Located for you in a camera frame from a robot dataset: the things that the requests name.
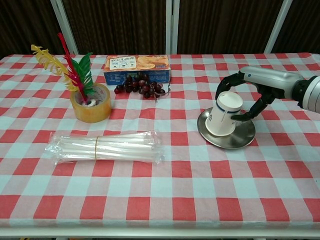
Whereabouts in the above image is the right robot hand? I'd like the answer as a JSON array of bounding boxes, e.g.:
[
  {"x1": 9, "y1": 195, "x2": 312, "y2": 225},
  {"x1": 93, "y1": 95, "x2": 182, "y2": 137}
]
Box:
[{"x1": 215, "y1": 65, "x2": 313, "y2": 123}]

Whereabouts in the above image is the white paper cup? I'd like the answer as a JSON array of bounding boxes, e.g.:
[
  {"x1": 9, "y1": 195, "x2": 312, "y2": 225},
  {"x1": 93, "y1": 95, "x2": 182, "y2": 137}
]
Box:
[{"x1": 204, "y1": 91, "x2": 244, "y2": 137}]

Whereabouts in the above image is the round metal plate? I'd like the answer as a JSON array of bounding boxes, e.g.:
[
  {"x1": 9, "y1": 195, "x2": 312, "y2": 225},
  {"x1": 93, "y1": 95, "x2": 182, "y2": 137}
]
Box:
[{"x1": 196, "y1": 107, "x2": 257, "y2": 150}]

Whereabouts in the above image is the dark brown partition panel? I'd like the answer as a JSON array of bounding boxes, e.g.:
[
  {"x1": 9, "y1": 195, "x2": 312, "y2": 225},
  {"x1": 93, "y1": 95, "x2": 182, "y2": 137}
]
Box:
[
  {"x1": 166, "y1": 0, "x2": 294, "y2": 55},
  {"x1": 49, "y1": 0, "x2": 173, "y2": 56},
  {"x1": 0, "y1": 0, "x2": 79, "y2": 60},
  {"x1": 264, "y1": 0, "x2": 320, "y2": 55}
]

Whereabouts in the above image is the dark red grape bunch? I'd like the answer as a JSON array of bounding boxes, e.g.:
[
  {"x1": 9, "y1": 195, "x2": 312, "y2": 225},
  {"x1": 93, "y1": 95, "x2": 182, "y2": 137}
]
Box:
[{"x1": 114, "y1": 72, "x2": 172, "y2": 101}]

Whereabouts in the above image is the orange blue biscuit box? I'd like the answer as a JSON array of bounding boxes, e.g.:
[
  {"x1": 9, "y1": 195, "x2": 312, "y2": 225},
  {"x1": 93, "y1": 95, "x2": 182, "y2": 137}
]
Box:
[{"x1": 103, "y1": 54, "x2": 172, "y2": 86}]

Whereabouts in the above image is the red white checkered tablecloth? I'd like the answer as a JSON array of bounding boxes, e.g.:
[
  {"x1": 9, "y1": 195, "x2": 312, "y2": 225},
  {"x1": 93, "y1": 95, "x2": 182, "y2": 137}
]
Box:
[{"x1": 0, "y1": 52, "x2": 320, "y2": 230}]

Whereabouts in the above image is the bundle of wrapped straws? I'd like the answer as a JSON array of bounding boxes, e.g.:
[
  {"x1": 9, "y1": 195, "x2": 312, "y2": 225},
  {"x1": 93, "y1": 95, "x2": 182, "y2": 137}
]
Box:
[{"x1": 44, "y1": 129, "x2": 166, "y2": 166}]

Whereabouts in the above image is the clear packing tape roll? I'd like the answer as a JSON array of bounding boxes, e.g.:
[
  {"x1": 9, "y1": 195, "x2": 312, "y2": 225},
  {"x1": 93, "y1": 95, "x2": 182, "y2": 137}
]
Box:
[{"x1": 69, "y1": 82, "x2": 113, "y2": 124}]

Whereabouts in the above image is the yellow rubber band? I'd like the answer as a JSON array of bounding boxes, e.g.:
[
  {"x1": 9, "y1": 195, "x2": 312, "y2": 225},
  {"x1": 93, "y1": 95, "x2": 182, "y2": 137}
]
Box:
[{"x1": 94, "y1": 136, "x2": 101, "y2": 161}]

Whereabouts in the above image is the yellow red green feather shuttlecock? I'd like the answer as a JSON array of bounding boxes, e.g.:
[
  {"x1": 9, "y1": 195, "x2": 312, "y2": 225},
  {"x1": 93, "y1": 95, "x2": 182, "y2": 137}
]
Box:
[{"x1": 30, "y1": 32, "x2": 100, "y2": 107}]

